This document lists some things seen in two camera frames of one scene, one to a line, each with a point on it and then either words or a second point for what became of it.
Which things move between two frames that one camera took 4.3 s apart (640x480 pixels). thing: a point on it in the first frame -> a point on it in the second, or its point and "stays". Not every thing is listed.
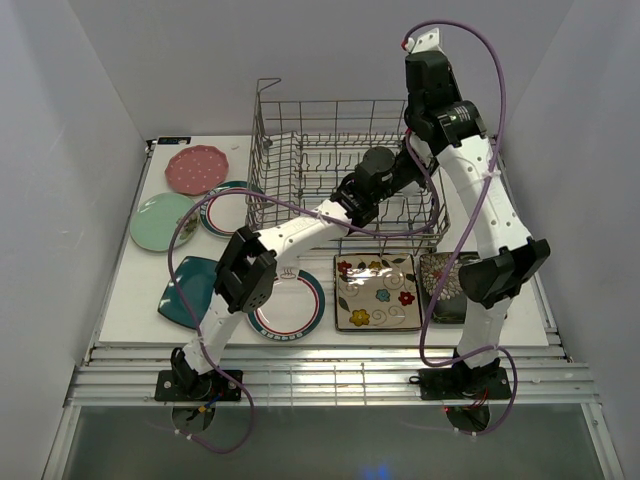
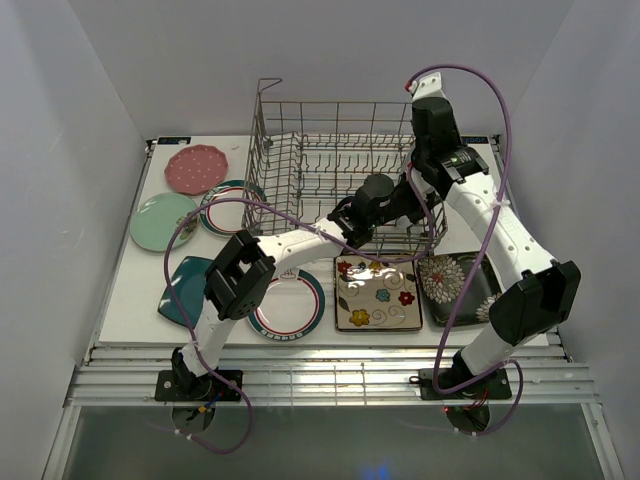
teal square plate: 197,281 stays
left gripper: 430,167 -> 420,214
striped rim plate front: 295,310 stays
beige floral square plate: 376,291 stays
